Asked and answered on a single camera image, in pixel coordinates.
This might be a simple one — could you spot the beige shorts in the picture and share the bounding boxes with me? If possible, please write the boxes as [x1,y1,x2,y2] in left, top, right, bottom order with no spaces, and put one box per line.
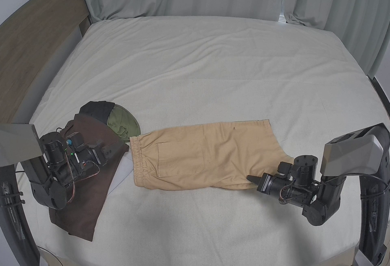
[129,119,295,191]

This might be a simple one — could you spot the black garment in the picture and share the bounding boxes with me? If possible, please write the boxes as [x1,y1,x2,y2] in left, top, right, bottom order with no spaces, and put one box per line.
[79,101,116,126]

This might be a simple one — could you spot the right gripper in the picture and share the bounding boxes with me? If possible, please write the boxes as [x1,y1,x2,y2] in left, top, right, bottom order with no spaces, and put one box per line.
[257,172,292,199]

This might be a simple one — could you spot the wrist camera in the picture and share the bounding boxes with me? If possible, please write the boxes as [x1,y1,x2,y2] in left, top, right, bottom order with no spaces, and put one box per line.
[277,161,295,180]
[65,132,89,152]

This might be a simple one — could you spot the brown garment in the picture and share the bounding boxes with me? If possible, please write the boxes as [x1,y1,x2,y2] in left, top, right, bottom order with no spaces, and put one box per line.
[49,112,130,242]

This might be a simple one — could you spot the green garment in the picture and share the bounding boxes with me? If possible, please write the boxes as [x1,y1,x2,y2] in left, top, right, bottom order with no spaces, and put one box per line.
[107,105,141,143]

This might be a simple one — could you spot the bed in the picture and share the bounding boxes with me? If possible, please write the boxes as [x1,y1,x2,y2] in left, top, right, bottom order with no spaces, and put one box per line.
[0,0,390,266]

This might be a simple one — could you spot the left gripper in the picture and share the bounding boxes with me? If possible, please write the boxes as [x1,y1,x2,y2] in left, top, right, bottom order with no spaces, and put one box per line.
[78,143,121,168]

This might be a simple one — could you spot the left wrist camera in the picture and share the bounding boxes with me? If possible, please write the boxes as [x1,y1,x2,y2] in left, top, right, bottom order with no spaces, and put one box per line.
[65,132,89,152]

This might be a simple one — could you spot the white garment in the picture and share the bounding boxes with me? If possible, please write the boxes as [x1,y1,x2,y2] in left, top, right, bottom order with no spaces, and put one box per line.
[109,152,135,195]

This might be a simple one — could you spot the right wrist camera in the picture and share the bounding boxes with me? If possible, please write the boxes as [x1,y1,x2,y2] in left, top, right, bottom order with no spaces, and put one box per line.
[277,161,295,180]

